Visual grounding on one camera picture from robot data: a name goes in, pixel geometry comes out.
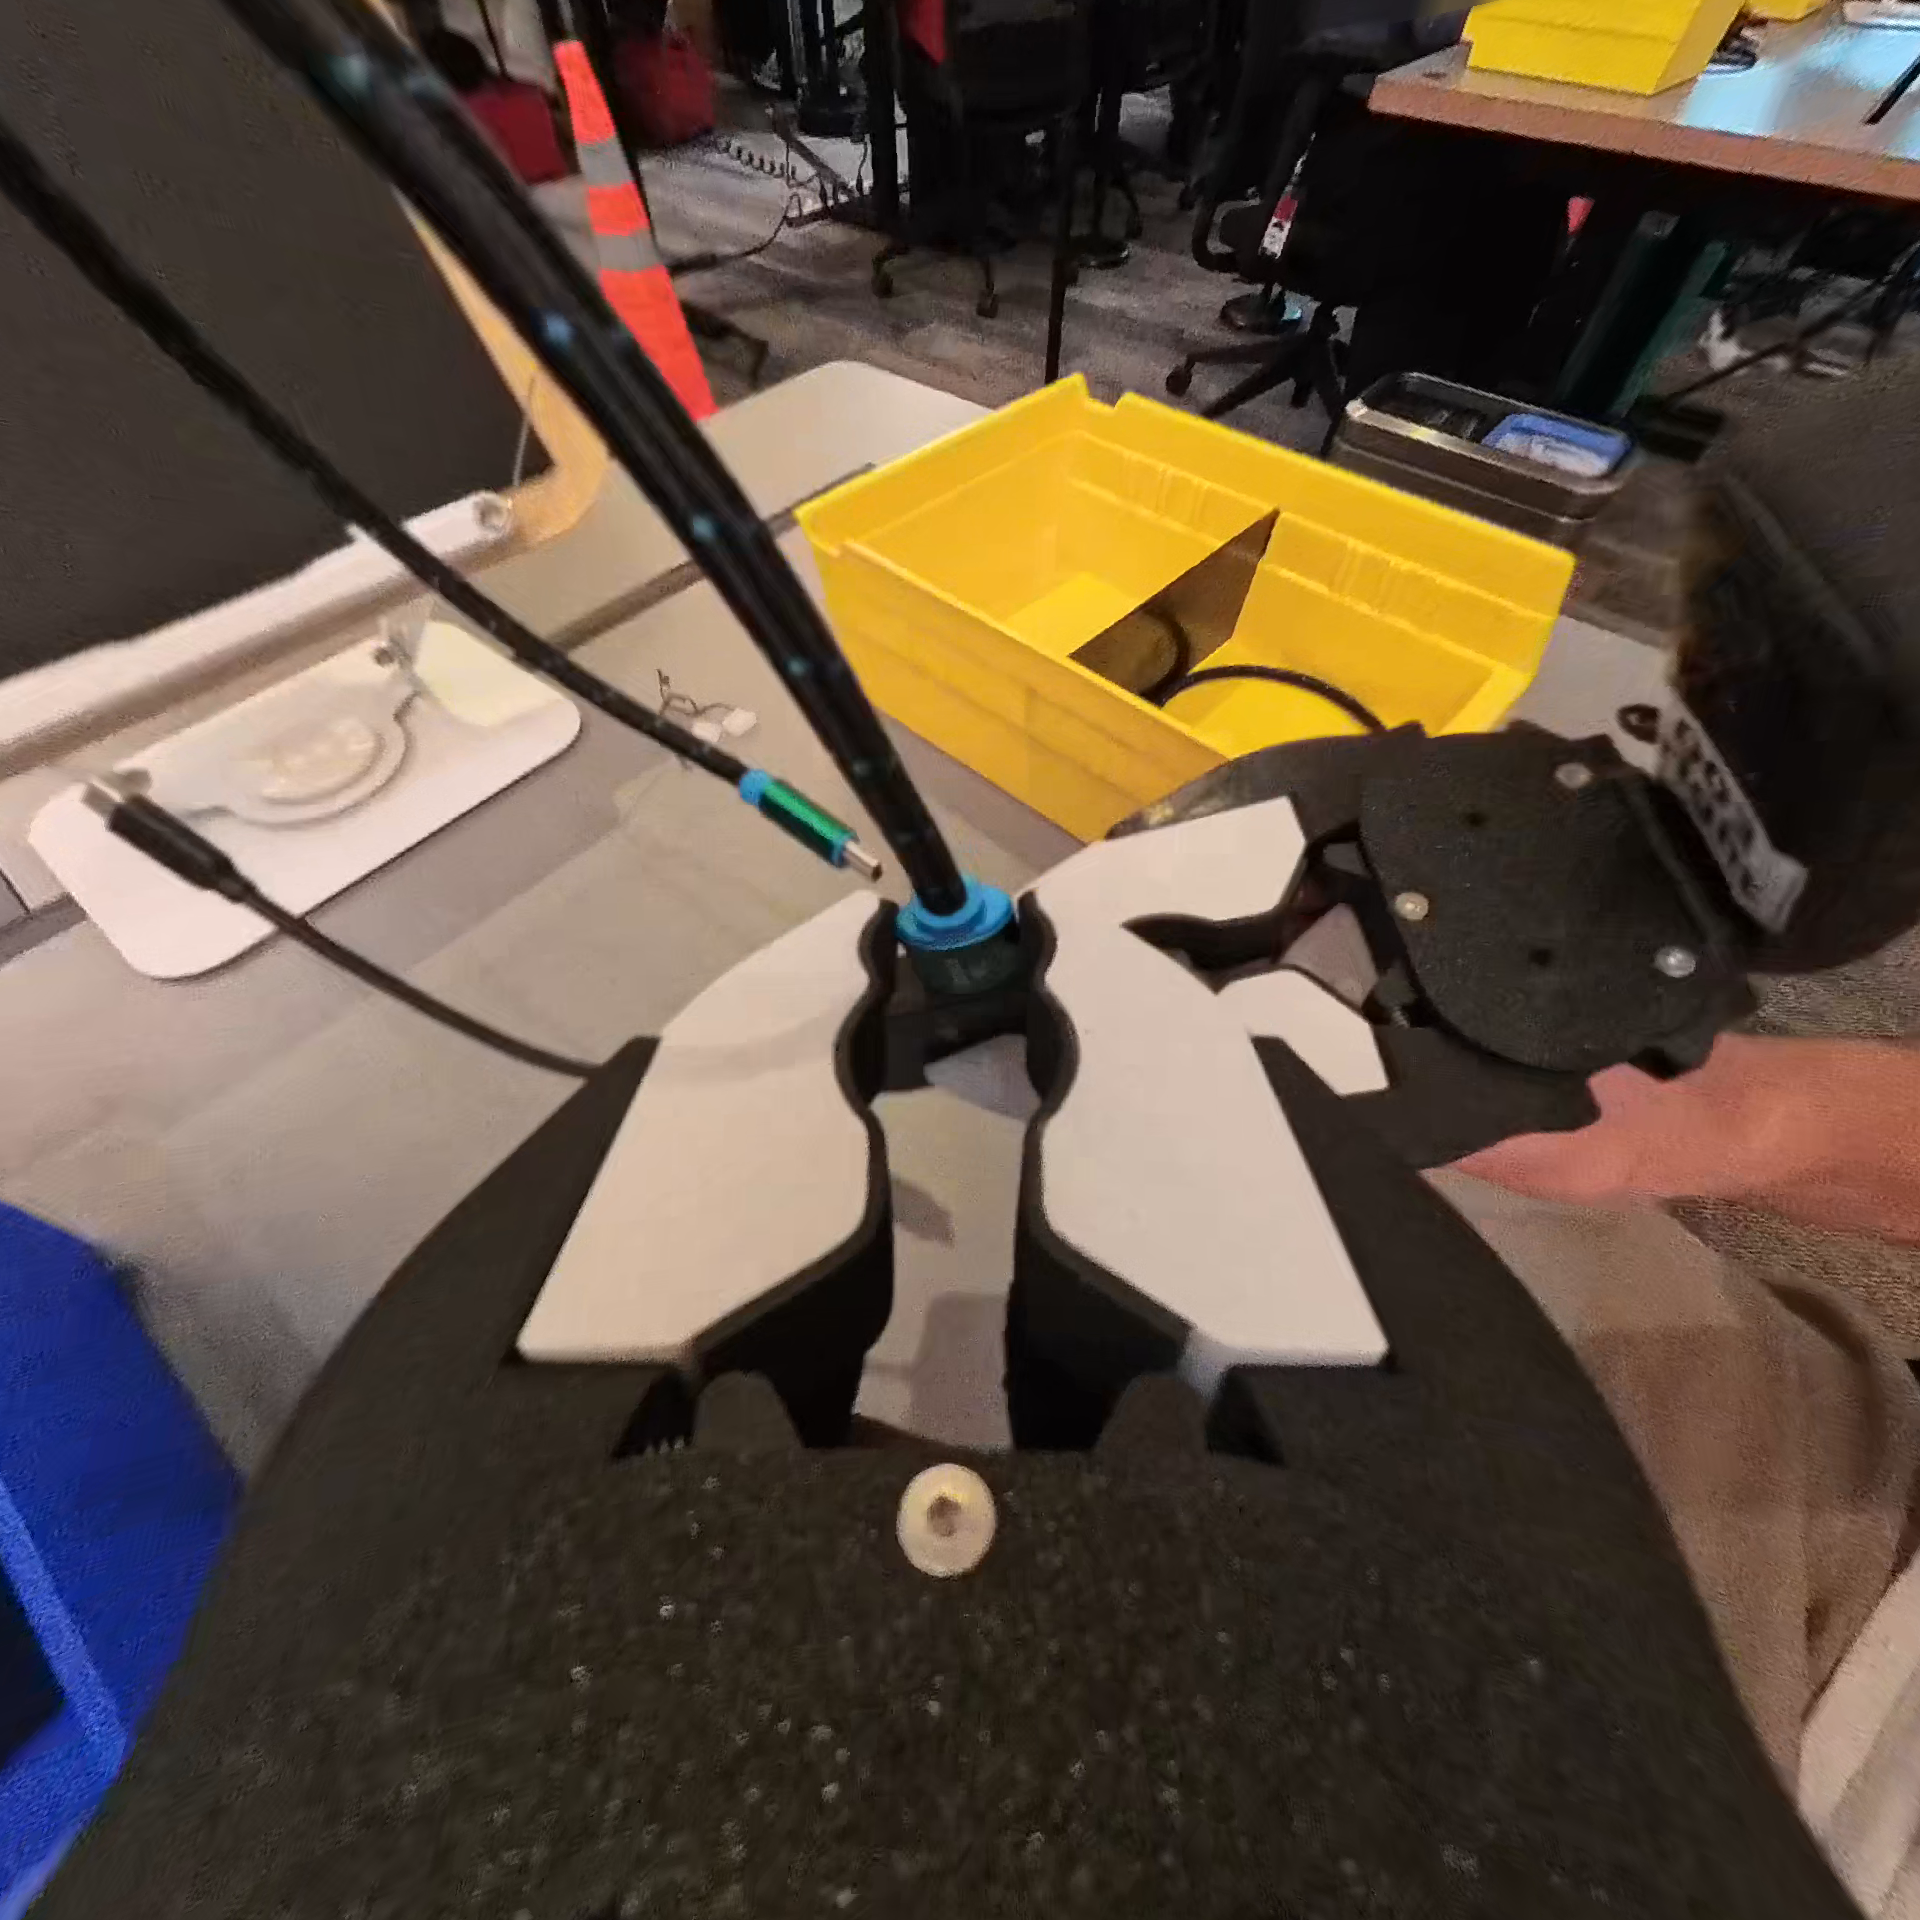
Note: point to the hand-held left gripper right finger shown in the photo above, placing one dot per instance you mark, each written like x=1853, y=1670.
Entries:
x=1170, y=1200

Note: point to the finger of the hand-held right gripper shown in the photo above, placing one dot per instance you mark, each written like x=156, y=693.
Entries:
x=1327, y=1043
x=1201, y=862

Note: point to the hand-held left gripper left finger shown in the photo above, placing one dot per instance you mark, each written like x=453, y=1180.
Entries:
x=704, y=1200

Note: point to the yellow plastic bin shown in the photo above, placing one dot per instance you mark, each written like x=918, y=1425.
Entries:
x=960, y=643

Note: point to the person's right hand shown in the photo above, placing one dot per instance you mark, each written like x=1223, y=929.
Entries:
x=1771, y=1124

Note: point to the black bin divider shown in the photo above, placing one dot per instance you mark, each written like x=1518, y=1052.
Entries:
x=1201, y=600

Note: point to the grey metal tray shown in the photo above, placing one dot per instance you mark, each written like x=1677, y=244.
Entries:
x=1424, y=447

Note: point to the black office chair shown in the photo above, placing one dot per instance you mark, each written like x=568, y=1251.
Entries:
x=1349, y=227

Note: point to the blue plastic bin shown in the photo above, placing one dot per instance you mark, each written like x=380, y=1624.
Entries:
x=93, y=1501

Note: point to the wooden top work table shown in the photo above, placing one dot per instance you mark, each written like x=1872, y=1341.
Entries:
x=1650, y=129

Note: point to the orange traffic cone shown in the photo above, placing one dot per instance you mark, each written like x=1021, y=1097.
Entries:
x=630, y=257

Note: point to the row of yellow bins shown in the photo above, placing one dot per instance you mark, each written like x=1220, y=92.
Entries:
x=1590, y=45

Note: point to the white printed t-shirt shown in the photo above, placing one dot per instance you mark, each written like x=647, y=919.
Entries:
x=1875, y=1802

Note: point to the red bag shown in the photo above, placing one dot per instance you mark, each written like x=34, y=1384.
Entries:
x=660, y=92
x=516, y=129

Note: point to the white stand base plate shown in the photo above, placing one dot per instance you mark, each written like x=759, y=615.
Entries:
x=153, y=884

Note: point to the black board wooden frame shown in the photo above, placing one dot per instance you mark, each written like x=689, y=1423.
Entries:
x=138, y=477

